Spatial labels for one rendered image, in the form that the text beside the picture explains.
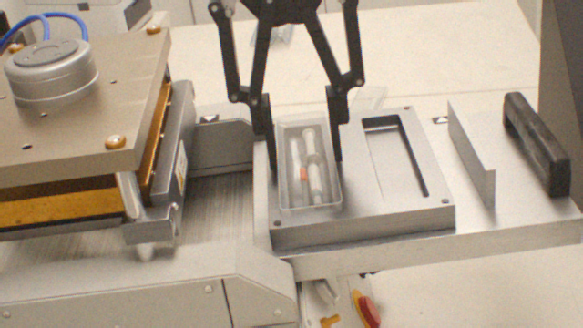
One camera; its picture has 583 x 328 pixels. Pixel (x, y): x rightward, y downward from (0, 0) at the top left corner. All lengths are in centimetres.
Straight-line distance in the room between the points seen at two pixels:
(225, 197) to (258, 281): 24
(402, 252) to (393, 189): 7
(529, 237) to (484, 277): 28
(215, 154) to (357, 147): 18
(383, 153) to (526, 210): 16
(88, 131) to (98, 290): 13
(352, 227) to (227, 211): 19
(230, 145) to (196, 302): 28
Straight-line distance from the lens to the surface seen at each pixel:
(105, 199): 63
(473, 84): 143
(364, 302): 84
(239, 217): 78
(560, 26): 107
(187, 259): 62
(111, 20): 173
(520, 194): 71
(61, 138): 61
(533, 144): 73
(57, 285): 64
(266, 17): 64
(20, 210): 66
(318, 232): 65
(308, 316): 66
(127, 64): 73
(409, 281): 95
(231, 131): 83
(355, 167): 71
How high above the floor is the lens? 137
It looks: 31 degrees down
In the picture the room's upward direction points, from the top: 8 degrees counter-clockwise
